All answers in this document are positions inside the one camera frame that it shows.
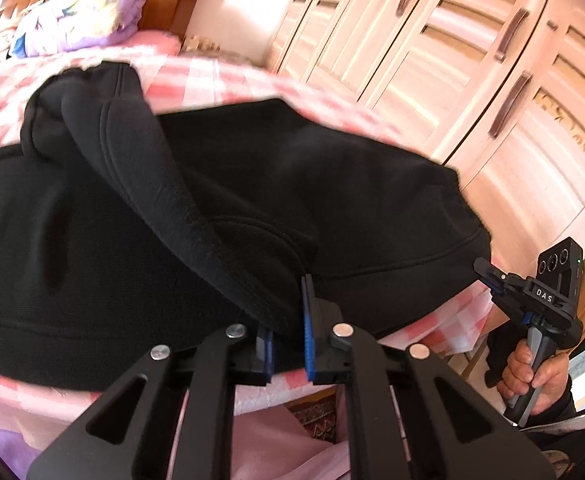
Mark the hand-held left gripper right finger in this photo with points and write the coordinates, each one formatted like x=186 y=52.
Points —
x=308 y=332

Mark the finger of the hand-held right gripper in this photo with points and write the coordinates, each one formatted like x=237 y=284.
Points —
x=489 y=272

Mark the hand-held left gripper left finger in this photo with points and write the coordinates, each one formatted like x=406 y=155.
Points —
x=268 y=356

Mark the black pants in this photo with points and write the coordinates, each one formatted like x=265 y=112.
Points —
x=172 y=210

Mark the person's right hand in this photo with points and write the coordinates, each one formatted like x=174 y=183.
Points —
x=517 y=370

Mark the patterned rug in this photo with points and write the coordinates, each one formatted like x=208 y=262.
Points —
x=315 y=417

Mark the light wooden wardrobe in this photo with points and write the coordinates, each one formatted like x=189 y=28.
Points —
x=422 y=70

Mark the pink checked bed sheet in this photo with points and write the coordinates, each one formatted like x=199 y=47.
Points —
x=212 y=80

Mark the patterned brown cloth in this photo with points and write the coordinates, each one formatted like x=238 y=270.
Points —
x=200 y=42

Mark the pink pillow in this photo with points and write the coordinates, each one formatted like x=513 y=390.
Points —
x=147 y=42

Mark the purple floral pillow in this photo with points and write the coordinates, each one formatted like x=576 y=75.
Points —
x=82 y=15

